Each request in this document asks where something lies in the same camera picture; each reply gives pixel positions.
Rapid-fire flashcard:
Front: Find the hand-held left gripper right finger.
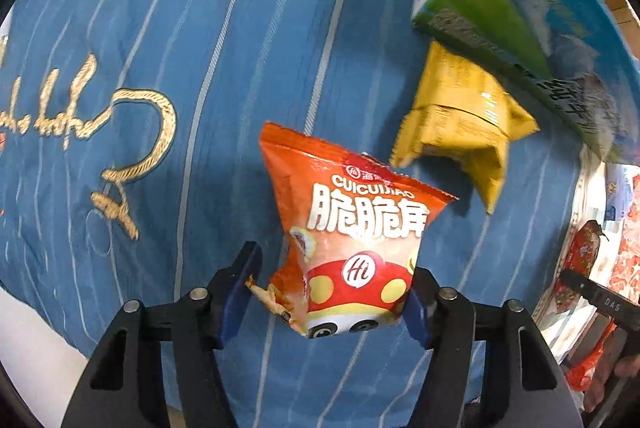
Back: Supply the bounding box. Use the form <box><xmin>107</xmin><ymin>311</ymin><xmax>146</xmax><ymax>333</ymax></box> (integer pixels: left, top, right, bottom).
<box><xmin>402</xmin><ymin>267</ymin><xmax>586</xmax><ymax>428</ymax></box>

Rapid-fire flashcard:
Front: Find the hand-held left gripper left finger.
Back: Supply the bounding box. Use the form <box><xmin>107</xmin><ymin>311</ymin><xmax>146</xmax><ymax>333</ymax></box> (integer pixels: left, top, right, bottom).
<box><xmin>60</xmin><ymin>241</ymin><xmax>264</xmax><ymax>428</ymax></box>

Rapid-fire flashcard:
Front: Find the person's right hand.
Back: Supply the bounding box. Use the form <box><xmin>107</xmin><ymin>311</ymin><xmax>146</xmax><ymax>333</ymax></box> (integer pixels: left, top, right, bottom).
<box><xmin>584</xmin><ymin>354</ymin><xmax>640</xmax><ymax>414</ymax></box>

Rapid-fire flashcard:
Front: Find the dark red snack packet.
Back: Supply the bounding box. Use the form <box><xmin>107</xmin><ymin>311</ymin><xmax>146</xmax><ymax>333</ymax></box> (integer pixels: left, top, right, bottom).
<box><xmin>550</xmin><ymin>220</ymin><xmax>609</xmax><ymax>315</ymax></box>

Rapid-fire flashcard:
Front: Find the white printed cloth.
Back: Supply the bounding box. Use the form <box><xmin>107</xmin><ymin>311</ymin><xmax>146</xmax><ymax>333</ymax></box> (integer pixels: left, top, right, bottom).
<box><xmin>530</xmin><ymin>147</ymin><xmax>640</xmax><ymax>361</ymax></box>

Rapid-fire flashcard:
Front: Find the red orange snack packet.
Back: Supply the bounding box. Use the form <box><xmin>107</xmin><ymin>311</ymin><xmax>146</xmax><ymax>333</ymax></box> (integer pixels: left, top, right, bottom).
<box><xmin>566</xmin><ymin>322</ymin><xmax>621</xmax><ymax>392</ymax></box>

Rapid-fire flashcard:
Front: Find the yellow snack packet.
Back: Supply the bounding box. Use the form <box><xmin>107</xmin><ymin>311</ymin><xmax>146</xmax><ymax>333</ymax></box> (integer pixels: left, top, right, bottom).
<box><xmin>390</xmin><ymin>41</ymin><xmax>541</xmax><ymax>215</ymax></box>

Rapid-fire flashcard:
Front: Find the white bed sheet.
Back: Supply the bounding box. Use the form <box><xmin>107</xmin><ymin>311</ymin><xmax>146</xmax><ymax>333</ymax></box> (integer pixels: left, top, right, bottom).
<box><xmin>0</xmin><ymin>281</ymin><xmax>103</xmax><ymax>428</ymax></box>

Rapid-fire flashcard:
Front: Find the blue striped embroidered blanket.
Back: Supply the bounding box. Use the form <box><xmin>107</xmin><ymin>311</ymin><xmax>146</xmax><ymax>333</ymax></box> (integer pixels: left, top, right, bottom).
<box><xmin>0</xmin><ymin>0</ymin><xmax>640</xmax><ymax>415</ymax></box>

